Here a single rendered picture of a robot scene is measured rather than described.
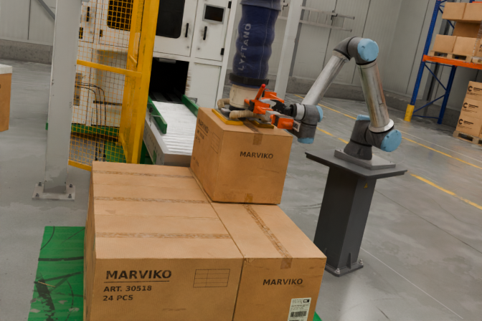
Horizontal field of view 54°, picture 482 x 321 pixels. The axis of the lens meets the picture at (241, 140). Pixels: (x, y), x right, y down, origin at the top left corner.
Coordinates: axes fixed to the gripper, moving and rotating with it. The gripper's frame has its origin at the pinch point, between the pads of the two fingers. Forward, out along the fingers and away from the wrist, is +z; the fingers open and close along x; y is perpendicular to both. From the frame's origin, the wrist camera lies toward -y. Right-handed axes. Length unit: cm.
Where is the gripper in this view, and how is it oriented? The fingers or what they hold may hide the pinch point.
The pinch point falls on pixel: (260, 107)
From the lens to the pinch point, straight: 250.7
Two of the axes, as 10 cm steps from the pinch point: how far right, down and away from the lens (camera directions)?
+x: 1.6, -9.6, -2.3
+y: -3.0, -2.7, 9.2
